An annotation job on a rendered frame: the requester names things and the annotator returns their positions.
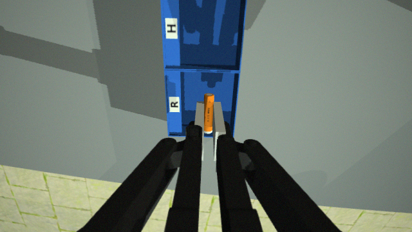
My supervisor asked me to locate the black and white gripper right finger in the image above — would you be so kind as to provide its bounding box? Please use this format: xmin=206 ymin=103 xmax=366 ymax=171
xmin=212 ymin=102 xmax=342 ymax=232

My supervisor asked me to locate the orange aaa battery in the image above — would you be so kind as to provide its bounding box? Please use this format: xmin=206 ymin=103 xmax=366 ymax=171
xmin=204 ymin=93 xmax=214 ymax=133

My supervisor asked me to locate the blue three-compartment bin rack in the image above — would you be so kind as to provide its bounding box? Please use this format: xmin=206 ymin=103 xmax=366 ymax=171
xmin=160 ymin=0 xmax=247 ymax=137

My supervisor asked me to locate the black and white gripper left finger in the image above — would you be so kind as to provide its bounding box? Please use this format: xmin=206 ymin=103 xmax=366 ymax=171
xmin=76 ymin=101 xmax=204 ymax=232

